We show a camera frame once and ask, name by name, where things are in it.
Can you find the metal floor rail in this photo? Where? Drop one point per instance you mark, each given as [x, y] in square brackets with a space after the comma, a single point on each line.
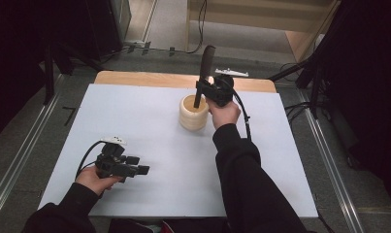
[332, 168]
[18, 161]

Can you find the white board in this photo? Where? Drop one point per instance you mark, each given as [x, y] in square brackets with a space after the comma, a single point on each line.
[157, 194]

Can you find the light wooden shelf unit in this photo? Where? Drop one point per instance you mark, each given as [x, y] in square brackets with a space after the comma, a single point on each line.
[248, 16]

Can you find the black cabinet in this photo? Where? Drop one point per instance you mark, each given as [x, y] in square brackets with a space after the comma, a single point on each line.
[105, 26]

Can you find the wooden table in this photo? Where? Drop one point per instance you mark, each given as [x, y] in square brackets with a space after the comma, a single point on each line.
[144, 79]

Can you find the person's right hand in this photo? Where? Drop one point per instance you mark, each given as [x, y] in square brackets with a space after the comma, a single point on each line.
[225, 115]

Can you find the black metal stand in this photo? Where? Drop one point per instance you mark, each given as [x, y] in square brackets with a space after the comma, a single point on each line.
[49, 71]

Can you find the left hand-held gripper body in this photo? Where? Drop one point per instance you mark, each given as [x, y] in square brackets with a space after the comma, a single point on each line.
[110, 161]

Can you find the black tripod stand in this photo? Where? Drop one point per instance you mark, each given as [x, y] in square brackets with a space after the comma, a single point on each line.
[314, 81]

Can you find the cream ribbed cup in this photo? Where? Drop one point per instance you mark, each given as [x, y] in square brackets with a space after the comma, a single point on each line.
[191, 119]

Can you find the person's left hand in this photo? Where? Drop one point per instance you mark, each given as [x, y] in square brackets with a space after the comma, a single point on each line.
[92, 181]

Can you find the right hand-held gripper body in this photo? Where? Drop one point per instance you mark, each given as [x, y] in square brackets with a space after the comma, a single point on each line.
[222, 89]

